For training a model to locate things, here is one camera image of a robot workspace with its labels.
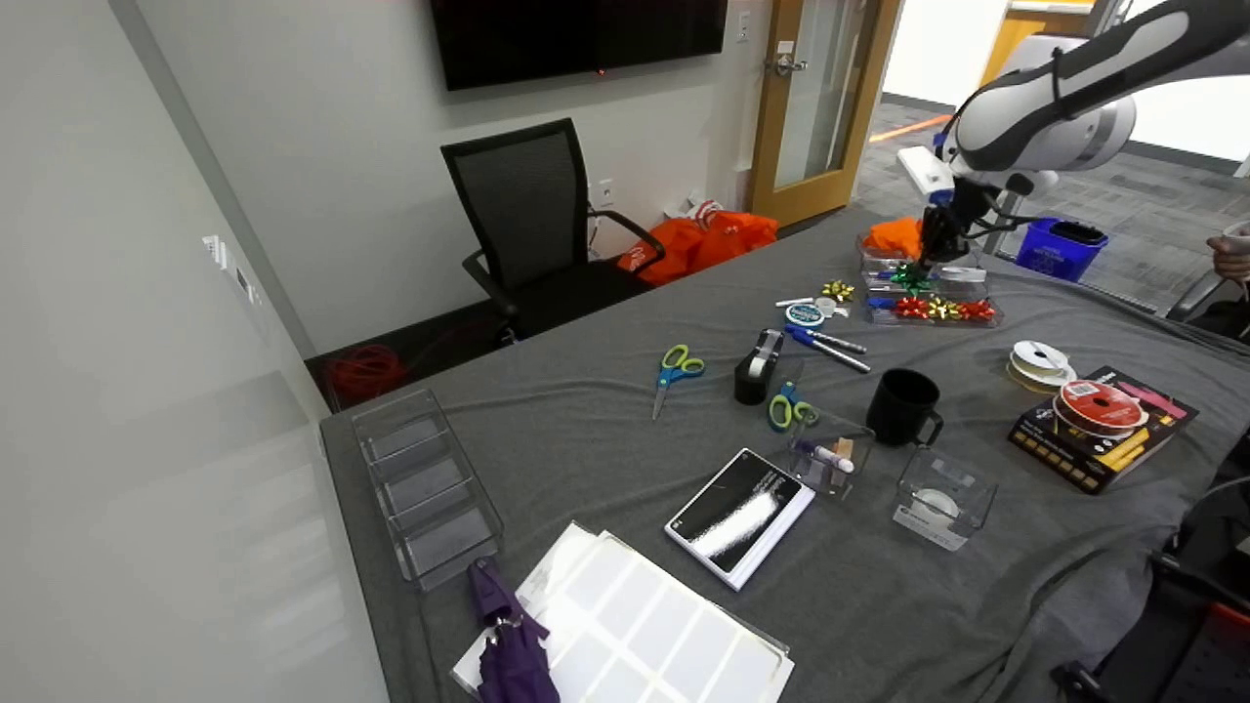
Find clear compartment organizer tray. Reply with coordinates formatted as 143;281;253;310
857;248;1003;330

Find orange cloth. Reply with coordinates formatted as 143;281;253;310
861;215;928;270

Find box with red rope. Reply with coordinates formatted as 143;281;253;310
1003;363;1202;499

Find long clear divided tray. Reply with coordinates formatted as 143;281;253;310
352;395;504;593

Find blue round mint tin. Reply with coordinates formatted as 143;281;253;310
777;294;836;332

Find black mug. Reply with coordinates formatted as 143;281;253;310
862;366;945;455

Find green blue handled scissors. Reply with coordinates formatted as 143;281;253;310
643;339;710;421
763;375;826;439

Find orange bag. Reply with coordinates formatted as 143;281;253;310
613;207;780;289

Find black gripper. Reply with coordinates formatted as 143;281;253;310
913;176;1001;274

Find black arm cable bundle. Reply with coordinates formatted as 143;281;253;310
952;0;1250;134

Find white ribbon spool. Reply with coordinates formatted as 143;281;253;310
1001;337;1082;395

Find black robot stand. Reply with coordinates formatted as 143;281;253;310
1051;427;1250;703

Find gray tablecloth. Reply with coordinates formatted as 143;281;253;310
318;198;1250;703

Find white label sheets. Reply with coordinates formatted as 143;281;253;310
451;521;798;703

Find red floor object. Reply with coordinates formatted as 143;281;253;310
324;344;409;405

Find silver marker blue cap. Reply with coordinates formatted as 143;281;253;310
780;320;874;380
813;324;874;361

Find small clear supply box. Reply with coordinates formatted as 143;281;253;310
785;434;872;505

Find blue plastic bin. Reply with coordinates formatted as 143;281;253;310
1010;215;1112;284

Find orange wooden door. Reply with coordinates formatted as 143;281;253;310
968;4;1046;93

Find black tape dispenser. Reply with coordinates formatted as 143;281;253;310
731;324;790;412

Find orange ribbon spool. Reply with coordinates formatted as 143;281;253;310
1051;375;1151;442

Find black wall television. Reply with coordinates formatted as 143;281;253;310
426;0;731;93

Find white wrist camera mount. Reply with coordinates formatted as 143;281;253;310
896;145;968;203

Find black mesh office chair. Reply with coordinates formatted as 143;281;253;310
436;117;668;344

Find white wall thermostat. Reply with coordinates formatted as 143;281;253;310
201;231;259;305

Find purple cloth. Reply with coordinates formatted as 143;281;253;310
465;559;564;703

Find wooden glass door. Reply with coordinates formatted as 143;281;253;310
746;0;905;231

